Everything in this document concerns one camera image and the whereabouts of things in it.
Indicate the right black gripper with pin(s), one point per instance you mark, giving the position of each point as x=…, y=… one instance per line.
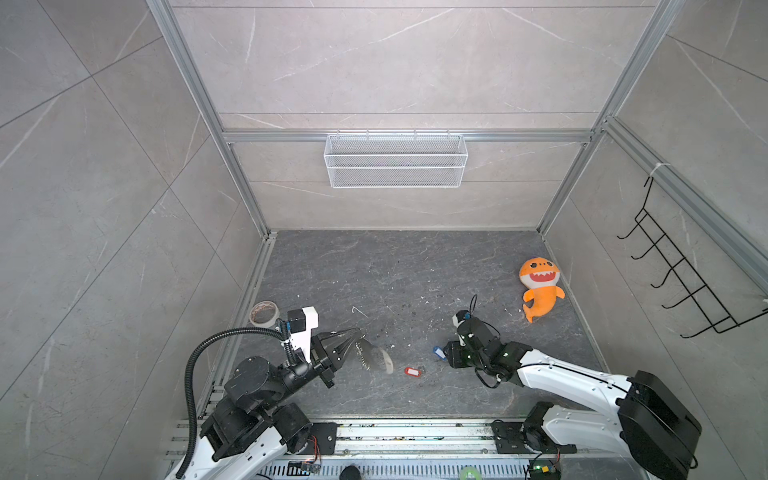
x=453, y=348

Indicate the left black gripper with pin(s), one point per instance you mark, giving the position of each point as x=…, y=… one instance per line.
x=320, y=357

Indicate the blue key tag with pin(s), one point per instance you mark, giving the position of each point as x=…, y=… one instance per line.
x=438, y=351

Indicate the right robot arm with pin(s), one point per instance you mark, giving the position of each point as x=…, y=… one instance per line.
x=635, y=415

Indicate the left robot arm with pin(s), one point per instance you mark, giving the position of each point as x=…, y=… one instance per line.
x=253, y=423

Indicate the masking tape roll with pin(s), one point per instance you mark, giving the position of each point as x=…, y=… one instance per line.
x=264, y=314

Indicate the orange shark plush toy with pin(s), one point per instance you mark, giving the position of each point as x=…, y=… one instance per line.
x=540, y=276

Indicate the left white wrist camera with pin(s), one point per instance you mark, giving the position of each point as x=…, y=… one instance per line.
x=300, y=323

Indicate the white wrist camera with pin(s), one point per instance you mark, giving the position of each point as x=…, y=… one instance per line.
x=460, y=317
x=300, y=323

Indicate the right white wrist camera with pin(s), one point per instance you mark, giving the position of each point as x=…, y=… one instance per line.
x=460, y=317

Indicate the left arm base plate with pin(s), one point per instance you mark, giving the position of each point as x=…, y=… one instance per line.
x=319, y=440

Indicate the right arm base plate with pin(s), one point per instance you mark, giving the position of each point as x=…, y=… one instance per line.
x=520, y=438

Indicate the aluminium mounting rail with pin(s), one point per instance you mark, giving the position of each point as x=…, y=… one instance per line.
x=440, y=449

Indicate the white wire mesh basket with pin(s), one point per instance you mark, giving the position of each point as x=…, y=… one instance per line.
x=377, y=161

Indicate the black wire hook rack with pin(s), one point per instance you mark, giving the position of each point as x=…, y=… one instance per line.
x=717, y=316

